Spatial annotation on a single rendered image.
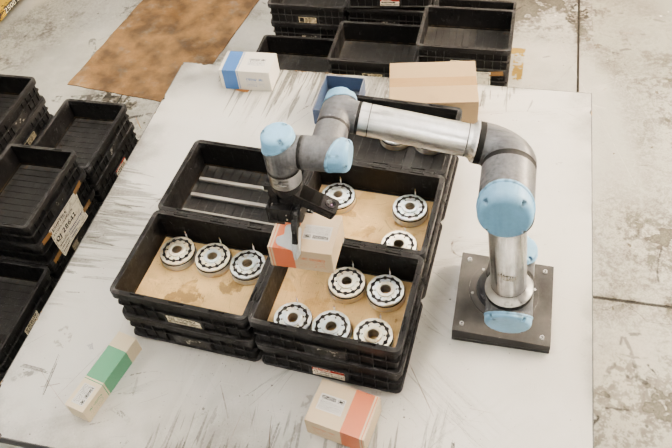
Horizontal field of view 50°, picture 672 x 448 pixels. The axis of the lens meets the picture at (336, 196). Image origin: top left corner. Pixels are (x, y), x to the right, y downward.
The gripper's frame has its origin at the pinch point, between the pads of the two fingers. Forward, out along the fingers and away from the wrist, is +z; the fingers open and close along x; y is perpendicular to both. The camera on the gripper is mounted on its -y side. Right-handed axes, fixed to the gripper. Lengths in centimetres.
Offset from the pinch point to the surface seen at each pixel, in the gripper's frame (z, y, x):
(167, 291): 27, 43, 5
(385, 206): 26.9, -12.3, -35.3
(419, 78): 24, -14, -92
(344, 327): 23.7, -9.8, 9.7
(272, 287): 21.5, 11.7, 2.1
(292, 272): 26.8, 9.3, -7.1
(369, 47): 72, 22, -170
